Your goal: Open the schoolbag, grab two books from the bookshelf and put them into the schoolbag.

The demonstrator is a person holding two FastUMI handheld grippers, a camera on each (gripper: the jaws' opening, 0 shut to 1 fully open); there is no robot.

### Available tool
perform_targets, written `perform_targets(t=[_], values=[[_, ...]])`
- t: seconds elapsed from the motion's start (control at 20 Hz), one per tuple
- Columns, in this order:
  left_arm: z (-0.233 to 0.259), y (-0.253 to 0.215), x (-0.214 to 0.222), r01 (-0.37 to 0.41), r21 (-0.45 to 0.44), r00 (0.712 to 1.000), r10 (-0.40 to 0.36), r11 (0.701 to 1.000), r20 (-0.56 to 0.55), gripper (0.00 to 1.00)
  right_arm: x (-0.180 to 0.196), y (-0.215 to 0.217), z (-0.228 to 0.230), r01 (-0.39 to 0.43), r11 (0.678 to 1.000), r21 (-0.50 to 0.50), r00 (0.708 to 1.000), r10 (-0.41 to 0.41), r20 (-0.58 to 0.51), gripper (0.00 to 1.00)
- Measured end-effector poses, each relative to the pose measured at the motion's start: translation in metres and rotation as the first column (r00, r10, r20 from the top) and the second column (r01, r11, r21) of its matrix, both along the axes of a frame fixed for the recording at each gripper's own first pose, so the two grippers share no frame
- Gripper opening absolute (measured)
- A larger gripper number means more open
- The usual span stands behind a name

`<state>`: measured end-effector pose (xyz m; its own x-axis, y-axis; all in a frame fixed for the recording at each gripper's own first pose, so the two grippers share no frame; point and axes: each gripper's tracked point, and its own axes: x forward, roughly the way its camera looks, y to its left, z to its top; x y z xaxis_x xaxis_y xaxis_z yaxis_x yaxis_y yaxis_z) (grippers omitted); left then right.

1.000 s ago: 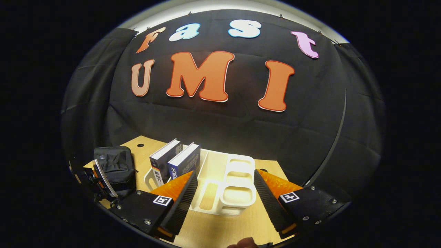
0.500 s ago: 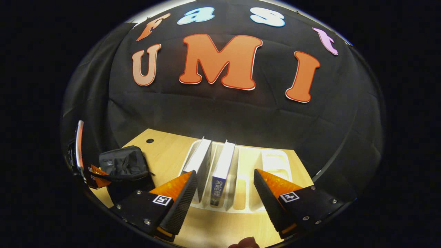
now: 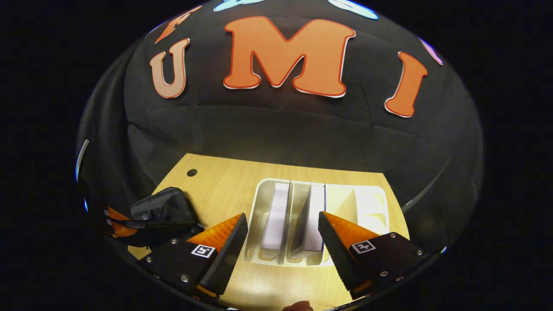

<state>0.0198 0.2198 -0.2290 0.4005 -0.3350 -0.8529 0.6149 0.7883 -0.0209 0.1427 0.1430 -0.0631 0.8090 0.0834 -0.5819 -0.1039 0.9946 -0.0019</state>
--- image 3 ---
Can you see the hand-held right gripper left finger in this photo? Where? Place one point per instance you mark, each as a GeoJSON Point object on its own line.
{"type": "Point", "coordinates": [227, 259]}

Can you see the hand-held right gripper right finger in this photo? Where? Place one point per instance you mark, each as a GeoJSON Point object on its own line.
{"type": "Point", "coordinates": [337, 255]}

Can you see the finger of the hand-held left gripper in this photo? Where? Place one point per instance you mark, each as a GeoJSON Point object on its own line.
{"type": "Point", "coordinates": [123, 230]}
{"type": "Point", "coordinates": [116, 214]}

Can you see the blue cover book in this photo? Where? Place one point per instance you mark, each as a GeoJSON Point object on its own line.
{"type": "Point", "coordinates": [314, 224]}

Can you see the black schoolbag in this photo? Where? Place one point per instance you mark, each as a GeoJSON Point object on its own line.
{"type": "Point", "coordinates": [168, 205]}

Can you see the white bookshelf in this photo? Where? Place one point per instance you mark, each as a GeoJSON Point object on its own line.
{"type": "Point", "coordinates": [371, 207]}

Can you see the portrait cover book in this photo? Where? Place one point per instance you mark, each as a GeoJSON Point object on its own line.
{"type": "Point", "coordinates": [276, 216]}

